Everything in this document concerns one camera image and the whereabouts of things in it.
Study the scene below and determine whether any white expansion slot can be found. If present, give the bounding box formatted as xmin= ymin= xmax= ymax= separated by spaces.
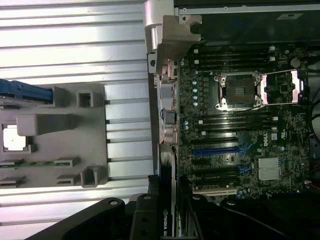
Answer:
xmin=192 ymin=187 xmax=238 ymax=196

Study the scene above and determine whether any black expansion slot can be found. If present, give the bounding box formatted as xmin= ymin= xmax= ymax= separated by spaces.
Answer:
xmin=193 ymin=166 xmax=251 ymax=176

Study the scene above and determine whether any blue expansion slot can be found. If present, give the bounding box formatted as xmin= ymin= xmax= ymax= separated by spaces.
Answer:
xmin=192 ymin=147 xmax=247 ymax=157

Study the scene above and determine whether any silver chipset heatsink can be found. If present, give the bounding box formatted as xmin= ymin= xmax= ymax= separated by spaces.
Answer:
xmin=258 ymin=157 xmax=281 ymax=181

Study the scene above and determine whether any grey plastic parts rack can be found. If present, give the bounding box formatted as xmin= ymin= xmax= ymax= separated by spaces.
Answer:
xmin=0 ymin=82 xmax=109 ymax=190

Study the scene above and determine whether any green motherboard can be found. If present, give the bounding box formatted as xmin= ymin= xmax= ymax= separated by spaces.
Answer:
xmin=176 ymin=42 xmax=312 ymax=201

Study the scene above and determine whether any green RAM stick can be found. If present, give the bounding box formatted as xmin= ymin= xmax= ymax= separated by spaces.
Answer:
xmin=0 ymin=161 xmax=73 ymax=168

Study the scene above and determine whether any CPU socket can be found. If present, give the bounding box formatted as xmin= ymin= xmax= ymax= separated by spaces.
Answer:
xmin=214 ymin=72 xmax=262 ymax=111

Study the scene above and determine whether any thin metal locking lever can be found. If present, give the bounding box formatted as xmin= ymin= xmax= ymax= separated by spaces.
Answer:
xmin=219 ymin=62 xmax=227 ymax=85

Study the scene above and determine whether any silver CPU chip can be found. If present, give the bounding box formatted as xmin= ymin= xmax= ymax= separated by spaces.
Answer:
xmin=2 ymin=124 xmax=32 ymax=152

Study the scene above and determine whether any black RAM slot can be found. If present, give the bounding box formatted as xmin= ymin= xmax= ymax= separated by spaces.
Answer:
xmin=194 ymin=57 xmax=276 ymax=66
xmin=194 ymin=49 xmax=276 ymax=57

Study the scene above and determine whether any metal socket cover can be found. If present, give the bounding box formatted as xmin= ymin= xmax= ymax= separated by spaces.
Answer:
xmin=258 ymin=69 xmax=309 ymax=106

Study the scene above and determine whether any silver hard disk blue caddy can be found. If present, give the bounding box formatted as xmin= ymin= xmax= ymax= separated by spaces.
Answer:
xmin=0 ymin=77 xmax=55 ymax=105

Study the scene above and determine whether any dark grey open PC case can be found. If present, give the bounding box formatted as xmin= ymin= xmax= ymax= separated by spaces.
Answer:
xmin=143 ymin=0 xmax=320 ymax=208

